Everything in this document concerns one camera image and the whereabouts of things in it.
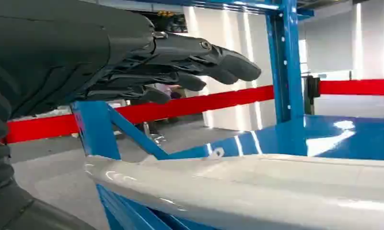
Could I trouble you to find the black barrier post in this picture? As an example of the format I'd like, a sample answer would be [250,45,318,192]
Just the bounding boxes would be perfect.
[303,75,321,115]

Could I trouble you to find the pale grey plastic bin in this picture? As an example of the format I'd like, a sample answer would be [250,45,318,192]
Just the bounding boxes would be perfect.
[84,154,384,230]

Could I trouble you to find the chrome chair base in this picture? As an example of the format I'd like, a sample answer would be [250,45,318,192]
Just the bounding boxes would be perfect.
[142,122,167,145]

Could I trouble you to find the blue metal shelf rack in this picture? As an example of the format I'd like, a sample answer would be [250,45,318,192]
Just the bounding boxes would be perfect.
[71,0,384,230]

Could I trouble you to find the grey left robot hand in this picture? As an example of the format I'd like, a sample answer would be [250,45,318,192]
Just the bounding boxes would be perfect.
[0,0,262,230]

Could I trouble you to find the red barrier belt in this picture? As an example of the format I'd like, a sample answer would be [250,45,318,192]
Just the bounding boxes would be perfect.
[318,79,384,96]
[4,85,275,144]

